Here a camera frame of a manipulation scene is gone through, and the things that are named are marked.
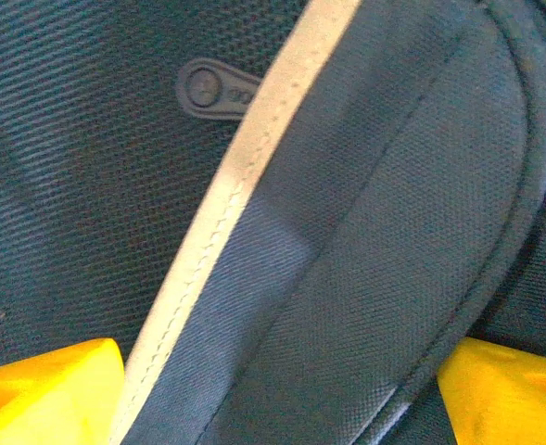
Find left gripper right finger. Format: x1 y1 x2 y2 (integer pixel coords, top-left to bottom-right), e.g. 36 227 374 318
437 337 546 445

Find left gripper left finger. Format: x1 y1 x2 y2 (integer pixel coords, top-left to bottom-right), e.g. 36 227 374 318
0 337 126 445

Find navy blue student backpack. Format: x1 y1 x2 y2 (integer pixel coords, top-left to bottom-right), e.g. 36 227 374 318
0 0 546 445

